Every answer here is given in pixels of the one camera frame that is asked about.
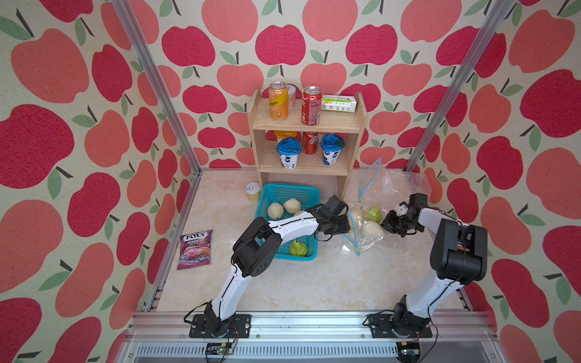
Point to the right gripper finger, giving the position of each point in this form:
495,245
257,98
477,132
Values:
390,221
402,232

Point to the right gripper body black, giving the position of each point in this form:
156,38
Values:
406,225

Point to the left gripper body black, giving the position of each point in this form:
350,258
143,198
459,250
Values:
331,229

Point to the clear zip-top bag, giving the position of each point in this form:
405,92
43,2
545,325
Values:
387,188
354,240

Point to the green pear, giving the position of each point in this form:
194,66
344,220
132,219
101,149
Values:
375,215
298,249

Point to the teal plastic basket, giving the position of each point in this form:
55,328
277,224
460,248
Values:
291,228

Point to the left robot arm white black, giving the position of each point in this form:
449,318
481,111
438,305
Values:
253,253

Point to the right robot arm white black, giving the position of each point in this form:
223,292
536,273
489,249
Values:
458,257

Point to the right blue-lid yogurt cup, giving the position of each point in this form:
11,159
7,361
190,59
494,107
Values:
331,145

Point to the blue-lid yogurt cup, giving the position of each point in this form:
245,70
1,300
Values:
331,145
288,150

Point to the small red can lower shelf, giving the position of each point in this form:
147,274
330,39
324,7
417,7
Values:
310,142

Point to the left blue-lid yogurt cup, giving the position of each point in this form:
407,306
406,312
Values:
288,150

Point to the yellow cup lower shelf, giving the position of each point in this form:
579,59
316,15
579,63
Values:
282,135

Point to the white green box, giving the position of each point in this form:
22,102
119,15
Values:
339,103

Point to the red cola can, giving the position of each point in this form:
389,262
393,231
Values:
311,105

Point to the purple candy packet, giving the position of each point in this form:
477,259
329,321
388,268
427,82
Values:
195,250

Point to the pink can behind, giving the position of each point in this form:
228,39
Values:
292,96

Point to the orange soda can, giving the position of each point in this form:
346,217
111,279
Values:
278,100

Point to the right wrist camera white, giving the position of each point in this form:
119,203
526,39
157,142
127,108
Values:
402,210

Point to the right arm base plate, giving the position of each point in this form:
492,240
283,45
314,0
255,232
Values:
386,326

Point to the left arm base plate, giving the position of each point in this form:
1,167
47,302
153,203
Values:
204,327

